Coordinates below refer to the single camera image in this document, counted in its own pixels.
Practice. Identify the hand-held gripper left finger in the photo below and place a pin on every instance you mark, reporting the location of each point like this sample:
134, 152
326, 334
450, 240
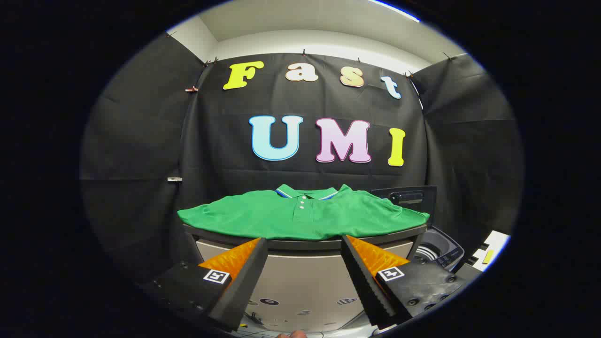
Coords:
244, 281

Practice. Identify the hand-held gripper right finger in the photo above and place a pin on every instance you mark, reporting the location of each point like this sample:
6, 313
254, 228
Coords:
364, 281

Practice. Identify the green polo shirt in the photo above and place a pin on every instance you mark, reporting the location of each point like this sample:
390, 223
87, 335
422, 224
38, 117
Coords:
263, 216

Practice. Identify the white board with yellow strip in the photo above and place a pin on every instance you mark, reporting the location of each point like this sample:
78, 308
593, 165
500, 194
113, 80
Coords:
496, 244

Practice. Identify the black backdrop cloth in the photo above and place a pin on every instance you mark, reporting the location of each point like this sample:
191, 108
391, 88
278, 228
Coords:
225, 141

